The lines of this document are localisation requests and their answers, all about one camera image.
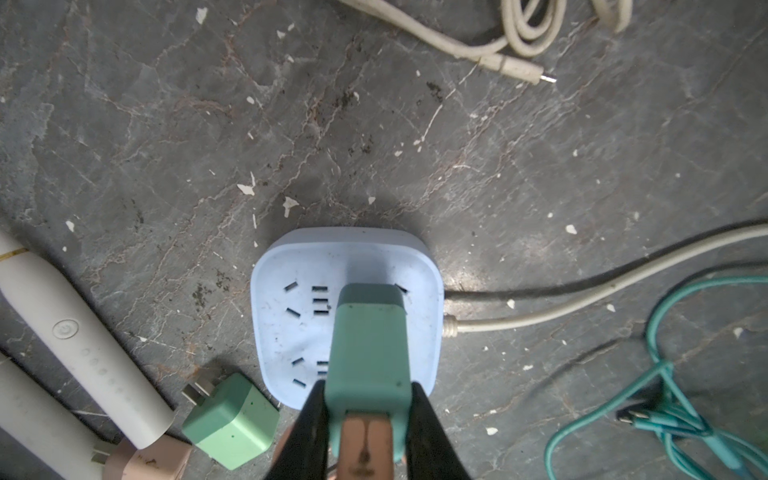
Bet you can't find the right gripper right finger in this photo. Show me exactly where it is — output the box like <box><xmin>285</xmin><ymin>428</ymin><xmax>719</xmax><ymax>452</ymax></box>
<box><xmin>405</xmin><ymin>382</ymin><xmax>471</xmax><ymax>480</ymax></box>

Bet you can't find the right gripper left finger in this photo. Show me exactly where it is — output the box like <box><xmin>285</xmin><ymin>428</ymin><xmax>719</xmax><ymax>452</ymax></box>
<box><xmin>265</xmin><ymin>380</ymin><xmax>329</xmax><ymax>480</ymax></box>

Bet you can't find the pink charging cable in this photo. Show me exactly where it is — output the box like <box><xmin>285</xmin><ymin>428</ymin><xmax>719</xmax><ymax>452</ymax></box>
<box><xmin>272</xmin><ymin>413</ymin><xmax>406</xmax><ymax>480</ymax></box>

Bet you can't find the teal charger plug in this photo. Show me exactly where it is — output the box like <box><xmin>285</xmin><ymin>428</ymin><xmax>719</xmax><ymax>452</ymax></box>
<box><xmin>324</xmin><ymin>283</ymin><xmax>412</xmax><ymax>462</ymax></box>

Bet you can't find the middle white electric toothbrush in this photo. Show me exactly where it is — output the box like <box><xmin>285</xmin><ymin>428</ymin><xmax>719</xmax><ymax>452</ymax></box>
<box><xmin>1</xmin><ymin>233</ymin><xmax>174</xmax><ymax>449</ymax></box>

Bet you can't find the white electric toothbrush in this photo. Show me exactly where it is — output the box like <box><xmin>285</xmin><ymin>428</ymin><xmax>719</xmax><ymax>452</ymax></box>
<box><xmin>1</xmin><ymin>355</ymin><xmax>103</xmax><ymax>480</ymax></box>
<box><xmin>1</xmin><ymin>233</ymin><xmax>174</xmax><ymax>449</ymax></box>

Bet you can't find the left white electric toothbrush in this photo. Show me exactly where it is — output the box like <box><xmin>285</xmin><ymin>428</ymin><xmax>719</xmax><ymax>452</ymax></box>
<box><xmin>1</xmin><ymin>355</ymin><xmax>103</xmax><ymax>480</ymax></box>

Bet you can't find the green charger plug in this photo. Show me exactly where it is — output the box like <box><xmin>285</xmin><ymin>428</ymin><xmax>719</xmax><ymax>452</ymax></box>
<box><xmin>182</xmin><ymin>373</ymin><xmax>280</xmax><ymax>471</ymax></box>

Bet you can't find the pink charger plug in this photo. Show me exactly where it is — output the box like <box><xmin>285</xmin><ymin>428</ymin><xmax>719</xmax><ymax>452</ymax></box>
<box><xmin>91</xmin><ymin>435</ymin><xmax>193</xmax><ymax>480</ymax></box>

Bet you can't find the blue power strip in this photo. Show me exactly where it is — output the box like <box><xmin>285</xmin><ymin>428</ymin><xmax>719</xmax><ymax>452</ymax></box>
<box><xmin>250</xmin><ymin>227</ymin><xmax>444</xmax><ymax>410</ymax></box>

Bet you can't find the white power strip cord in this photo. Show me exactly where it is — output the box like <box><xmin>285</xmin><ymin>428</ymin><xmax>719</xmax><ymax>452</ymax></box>
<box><xmin>442</xmin><ymin>223</ymin><xmax>768</xmax><ymax>338</ymax></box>

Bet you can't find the green charging cable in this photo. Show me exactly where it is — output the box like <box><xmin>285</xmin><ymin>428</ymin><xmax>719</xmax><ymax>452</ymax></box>
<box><xmin>544</xmin><ymin>274</ymin><xmax>768</xmax><ymax>480</ymax></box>

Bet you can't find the white charging cable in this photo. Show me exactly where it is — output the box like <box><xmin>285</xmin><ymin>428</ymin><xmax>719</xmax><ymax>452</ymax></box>
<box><xmin>335</xmin><ymin>0</ymin><xmax>634</xmax><ymax>85</ymax></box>

